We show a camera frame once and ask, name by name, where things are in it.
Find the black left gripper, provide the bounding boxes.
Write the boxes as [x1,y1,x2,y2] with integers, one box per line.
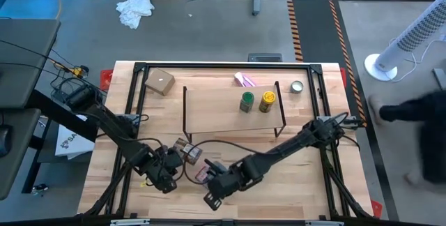
[144,145,186,195]

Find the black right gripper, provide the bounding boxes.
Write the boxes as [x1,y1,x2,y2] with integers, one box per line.
[200,158,245,211]

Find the red-lid spice container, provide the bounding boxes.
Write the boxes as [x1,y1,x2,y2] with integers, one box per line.
[194,165,213,185]

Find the orange brown spice packet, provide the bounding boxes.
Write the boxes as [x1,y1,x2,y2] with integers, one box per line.
[173,137,203,166]

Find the wooden shelf with black legs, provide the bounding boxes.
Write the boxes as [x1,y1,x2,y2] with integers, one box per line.
[182,80,287,144]

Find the green-lid spice jar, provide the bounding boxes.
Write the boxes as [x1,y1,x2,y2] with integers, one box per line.
[239,91,255,114]

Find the yellow-lid spice jar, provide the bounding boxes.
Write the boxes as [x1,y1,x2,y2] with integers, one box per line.
[258,91,277,114]

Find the pink and white box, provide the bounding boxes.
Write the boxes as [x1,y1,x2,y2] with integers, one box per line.
[233,71,257,88]

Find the small cardboard box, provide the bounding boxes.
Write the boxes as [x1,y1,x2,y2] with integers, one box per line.
[144,68,176,97]

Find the white bag with black print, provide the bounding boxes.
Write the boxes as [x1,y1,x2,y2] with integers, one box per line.
[54,114,97,160]

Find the black box at table edge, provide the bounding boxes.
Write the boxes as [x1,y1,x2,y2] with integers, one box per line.
[247,52,283,63]

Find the small black caster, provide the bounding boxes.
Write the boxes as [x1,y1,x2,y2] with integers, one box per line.
[30,183,49,197]

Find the black desk base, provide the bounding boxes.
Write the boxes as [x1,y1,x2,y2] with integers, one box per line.
[21,89,99,195]

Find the crumpled white cloth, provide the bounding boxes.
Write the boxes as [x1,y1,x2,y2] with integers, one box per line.
[116,0,155,30]

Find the dark grey desk top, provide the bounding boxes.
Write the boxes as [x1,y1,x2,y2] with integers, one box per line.
[0,109,42,201]
[0,18,61,110]

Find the black computer mouse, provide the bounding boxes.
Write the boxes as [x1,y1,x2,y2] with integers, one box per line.
[0,124,13,158]

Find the black hazard-striped floor mat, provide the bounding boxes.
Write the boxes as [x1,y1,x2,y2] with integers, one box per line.
[286,0,365,117]

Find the white tower fan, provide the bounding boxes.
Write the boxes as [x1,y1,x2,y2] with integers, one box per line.
[364,0,446,82]

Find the person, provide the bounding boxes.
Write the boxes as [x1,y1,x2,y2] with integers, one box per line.
[368,89,446,187]

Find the grey metal table foot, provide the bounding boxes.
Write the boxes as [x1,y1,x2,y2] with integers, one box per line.
[431,68,446,93]

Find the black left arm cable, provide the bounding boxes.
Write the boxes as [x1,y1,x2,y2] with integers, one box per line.
[134,113,167,150]

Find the silver metal bracket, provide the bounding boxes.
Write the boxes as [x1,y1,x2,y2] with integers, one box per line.
[110,218,151,226]
[305,220,345,226]

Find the black metal rig frame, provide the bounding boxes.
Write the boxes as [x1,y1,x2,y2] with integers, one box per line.
[83,61,377,220]

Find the yellow cable connector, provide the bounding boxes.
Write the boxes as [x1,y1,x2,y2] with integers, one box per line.
[71,65,90,80]

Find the thin black cable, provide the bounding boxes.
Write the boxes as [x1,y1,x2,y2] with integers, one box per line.
[0,39,109,97]

